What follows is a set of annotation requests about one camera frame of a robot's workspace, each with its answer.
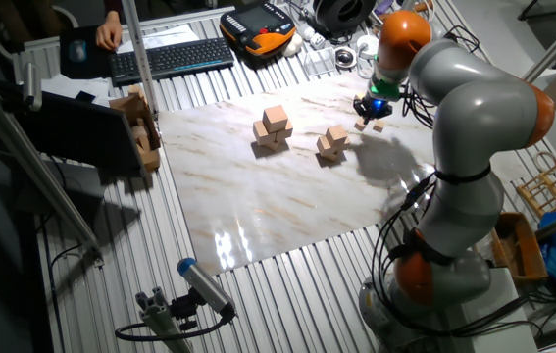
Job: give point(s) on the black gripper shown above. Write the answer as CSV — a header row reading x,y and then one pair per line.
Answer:
x,y
376,108

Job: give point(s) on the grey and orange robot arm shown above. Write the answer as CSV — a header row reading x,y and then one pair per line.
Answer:
x,y
478,108

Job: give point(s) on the dark sleeved forearm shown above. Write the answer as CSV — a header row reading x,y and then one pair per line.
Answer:
x,y
113,6

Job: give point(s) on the white paper stack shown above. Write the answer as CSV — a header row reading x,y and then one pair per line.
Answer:
x,y
62,85

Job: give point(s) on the bare person hand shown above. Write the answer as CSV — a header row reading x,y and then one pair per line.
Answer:
x,y
109,32

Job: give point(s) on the medium wooden cube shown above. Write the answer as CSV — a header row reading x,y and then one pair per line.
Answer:
x,y
334,156
345,143
336,135
322,146

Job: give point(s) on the round metal bowl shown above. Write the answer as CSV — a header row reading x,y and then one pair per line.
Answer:
x,y
345,58

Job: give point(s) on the clear plastic box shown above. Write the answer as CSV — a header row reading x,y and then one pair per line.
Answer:
x,y
319,61

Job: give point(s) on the large wooden cube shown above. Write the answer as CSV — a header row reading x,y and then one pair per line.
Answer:
x,y
260,133
286,132
275,117

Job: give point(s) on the white plug adapter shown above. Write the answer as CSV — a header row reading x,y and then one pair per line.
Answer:
x,y
309,35

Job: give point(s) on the white egg shaped ball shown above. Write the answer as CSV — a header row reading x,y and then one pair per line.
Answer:
x,y
293,45

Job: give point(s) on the black spool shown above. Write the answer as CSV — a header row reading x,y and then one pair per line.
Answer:
x,y
326,17

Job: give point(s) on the white marble pattern sheet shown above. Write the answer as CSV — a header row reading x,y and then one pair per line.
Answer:
x,y
258,196

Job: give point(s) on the orange and black teach pendant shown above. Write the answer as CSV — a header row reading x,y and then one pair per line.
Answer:
x,y
253,19

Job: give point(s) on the brown tray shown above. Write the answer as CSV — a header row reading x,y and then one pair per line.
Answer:
x,y
513,245

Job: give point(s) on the wooden rack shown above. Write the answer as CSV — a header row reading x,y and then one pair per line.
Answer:
x,y
552,182

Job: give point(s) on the black computer keyboard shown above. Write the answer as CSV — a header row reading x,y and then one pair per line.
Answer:
x,y
169,59

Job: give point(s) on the white paper sheet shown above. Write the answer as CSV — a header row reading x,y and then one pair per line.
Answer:
x,y
169,36

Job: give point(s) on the brown cardboard box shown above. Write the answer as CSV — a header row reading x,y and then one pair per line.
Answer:
x,y
151,159

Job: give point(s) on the plain wooden block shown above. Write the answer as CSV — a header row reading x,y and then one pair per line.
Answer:
x,y
140,137
136,92

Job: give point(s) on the black mouse pad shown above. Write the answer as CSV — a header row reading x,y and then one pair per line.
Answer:
x,y
98,66

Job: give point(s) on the black monitor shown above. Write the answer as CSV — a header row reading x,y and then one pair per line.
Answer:
x,y
81,132

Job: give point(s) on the grey computer mouse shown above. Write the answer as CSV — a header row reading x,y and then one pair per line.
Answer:
x,y
77,51

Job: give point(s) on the short aluminium profile stub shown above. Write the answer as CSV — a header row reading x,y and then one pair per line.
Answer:
x,y
160,323

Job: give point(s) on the aluminium frame post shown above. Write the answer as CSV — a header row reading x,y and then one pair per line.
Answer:
x,y
141,59

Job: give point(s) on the silver camera with blue cap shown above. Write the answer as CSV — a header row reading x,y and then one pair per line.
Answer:
x,y
204,284

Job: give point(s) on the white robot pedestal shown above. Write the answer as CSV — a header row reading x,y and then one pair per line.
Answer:
x,y
503,318

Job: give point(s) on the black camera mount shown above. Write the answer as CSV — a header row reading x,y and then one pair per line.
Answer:
x,y
184,309

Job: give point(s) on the long aluminium frame bar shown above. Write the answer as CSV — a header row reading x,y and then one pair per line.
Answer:
x,y
48,181

